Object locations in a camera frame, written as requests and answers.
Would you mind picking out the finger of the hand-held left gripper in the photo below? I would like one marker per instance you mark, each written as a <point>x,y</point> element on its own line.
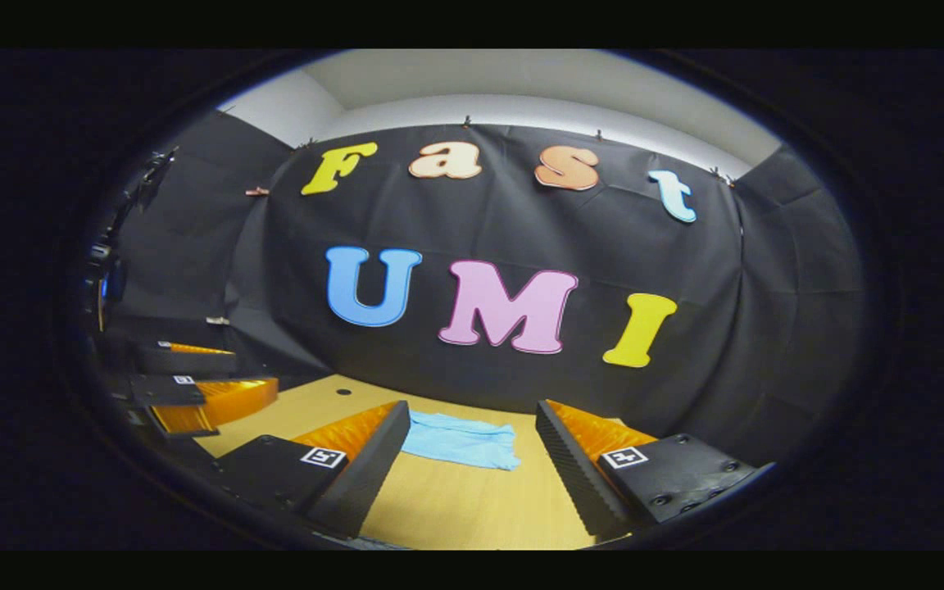
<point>226,401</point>
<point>185,360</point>

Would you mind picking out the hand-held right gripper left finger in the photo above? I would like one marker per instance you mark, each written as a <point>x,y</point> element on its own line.
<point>374,467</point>

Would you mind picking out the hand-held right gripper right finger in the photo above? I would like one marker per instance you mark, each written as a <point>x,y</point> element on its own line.
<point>574,475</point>

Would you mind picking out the light blue polo T-shirt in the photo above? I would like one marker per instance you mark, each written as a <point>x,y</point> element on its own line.
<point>460,441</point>

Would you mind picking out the black backdrop cloth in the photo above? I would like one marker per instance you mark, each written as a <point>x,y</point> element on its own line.
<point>521,221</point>

